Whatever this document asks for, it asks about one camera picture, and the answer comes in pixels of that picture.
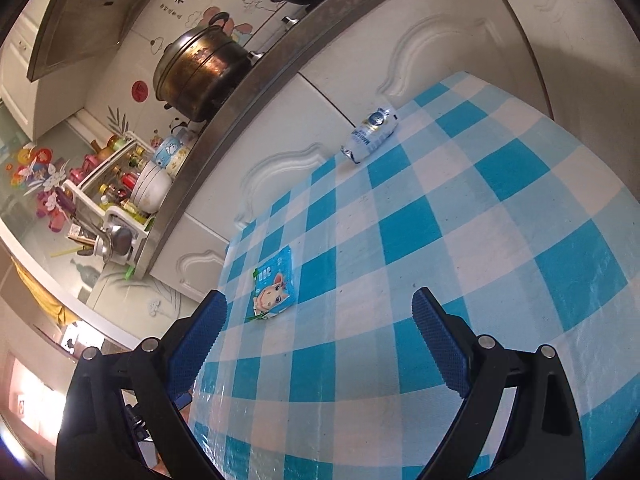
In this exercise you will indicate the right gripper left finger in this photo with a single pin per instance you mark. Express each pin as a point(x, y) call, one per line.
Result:
point(116, 401)

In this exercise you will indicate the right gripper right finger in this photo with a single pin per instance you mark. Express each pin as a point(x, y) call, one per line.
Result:
point(543, 438)

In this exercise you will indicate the brass cooking pot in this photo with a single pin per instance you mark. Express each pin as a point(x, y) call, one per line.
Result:
point(201, 68)

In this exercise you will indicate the steel countertop edge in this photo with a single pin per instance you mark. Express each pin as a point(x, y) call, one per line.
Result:
point(271, 73)

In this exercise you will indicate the grey range hood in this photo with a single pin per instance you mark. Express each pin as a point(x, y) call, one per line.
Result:
point(72, 30)

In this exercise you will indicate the crushed white blue bottle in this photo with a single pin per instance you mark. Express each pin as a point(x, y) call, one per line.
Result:
point(374, 130)

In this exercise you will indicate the green cartoon snack wrapper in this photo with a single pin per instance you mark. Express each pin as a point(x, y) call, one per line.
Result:
point(274, 286)

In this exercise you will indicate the blue white checkered tablecloth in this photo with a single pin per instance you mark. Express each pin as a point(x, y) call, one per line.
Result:
point(511, 222)

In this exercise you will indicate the white ceramic bowl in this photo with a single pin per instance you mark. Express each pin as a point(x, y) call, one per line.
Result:
point(151, 188)

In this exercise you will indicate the white cabinet door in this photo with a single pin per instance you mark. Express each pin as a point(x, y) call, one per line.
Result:
point(295, 134)

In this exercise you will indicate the white dish rack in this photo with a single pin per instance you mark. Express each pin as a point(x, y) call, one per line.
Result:
point(103, 203)

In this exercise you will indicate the blue white cartoon cup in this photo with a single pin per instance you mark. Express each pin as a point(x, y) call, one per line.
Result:
point(171, 155)

